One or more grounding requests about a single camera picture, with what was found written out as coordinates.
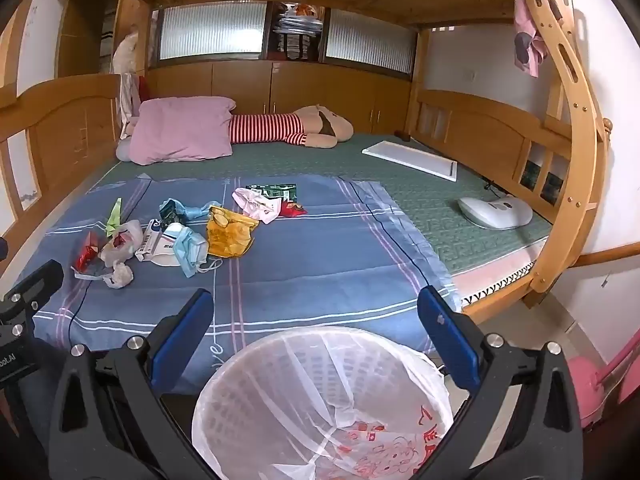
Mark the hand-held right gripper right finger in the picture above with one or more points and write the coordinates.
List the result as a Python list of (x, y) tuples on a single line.
[(445, 340)]

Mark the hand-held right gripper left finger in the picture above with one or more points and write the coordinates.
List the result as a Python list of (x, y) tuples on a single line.
[(185, 330)]

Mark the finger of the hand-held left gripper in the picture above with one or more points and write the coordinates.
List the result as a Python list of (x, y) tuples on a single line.
[(37, 282)]

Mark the clear plastic bag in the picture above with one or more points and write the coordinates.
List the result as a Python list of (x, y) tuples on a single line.
[(120, 245)]

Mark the white mesh trash bin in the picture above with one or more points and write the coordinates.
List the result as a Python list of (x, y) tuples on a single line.
[(260, 385)]

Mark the green wrapper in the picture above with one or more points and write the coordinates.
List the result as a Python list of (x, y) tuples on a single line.
[(114, 215)]

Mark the teal snack packet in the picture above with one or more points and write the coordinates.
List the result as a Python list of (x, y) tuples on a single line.
[(172, 210)]

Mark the pink white wrapper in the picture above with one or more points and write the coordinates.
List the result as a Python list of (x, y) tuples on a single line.
[(255, 205)]

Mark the red snack wrapper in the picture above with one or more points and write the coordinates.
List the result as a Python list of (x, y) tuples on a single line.
[(86, 255)]

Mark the blue face mask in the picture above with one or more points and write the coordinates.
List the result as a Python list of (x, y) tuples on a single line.
[(192, 252)]

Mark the patterned mattress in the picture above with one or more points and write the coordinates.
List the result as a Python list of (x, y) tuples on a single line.
[(500, 280)]

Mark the white blue toothpaste box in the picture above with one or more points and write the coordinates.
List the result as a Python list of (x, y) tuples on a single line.
[(150, 240)]

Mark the yellow chip bag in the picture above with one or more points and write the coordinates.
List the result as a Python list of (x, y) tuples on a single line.
[(227, 232)]

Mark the white handheld vacuum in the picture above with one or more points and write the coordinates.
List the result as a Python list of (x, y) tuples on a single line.
[(495, 212)]

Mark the pink plastic dustpan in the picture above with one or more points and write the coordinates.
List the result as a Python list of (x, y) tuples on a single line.
[(585, 385)]

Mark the blue plaid blanket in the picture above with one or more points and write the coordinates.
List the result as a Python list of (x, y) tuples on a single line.
[(310, 250)]

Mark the green bed mat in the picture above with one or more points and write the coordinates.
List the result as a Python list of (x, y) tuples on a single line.
[(400, 195)]

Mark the grey soft toy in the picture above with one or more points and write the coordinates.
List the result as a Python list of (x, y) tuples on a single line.
[(122, 150)]

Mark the small red wrapper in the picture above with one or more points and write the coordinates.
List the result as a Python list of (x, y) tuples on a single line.
[(290, 208)]

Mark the dark green packet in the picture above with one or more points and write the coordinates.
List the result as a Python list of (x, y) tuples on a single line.
[(277, 192)]

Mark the white board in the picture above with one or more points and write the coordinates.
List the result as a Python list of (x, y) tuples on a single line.
[(410, 160)]

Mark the pink pillow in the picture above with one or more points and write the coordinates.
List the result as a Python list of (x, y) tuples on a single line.
[(180, 130)]

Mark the white red hanging cloth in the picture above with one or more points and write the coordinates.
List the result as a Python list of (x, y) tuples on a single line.
[(127, 100)]

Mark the striped plush doll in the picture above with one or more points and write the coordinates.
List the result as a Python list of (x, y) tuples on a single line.
[(265, 127)]

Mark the wooden bed ladder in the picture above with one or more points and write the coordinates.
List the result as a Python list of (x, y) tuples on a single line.
[(580, 125)]

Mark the frosted glass sliding door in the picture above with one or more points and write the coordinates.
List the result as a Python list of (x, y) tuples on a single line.
[(370, 42), (210, 32)]

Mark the pink hanging cloth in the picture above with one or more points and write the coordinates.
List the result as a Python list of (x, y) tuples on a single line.
[(527, 35)]

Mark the wooden bunk bed frame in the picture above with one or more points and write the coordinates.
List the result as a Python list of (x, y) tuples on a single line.
[(65, 125)]

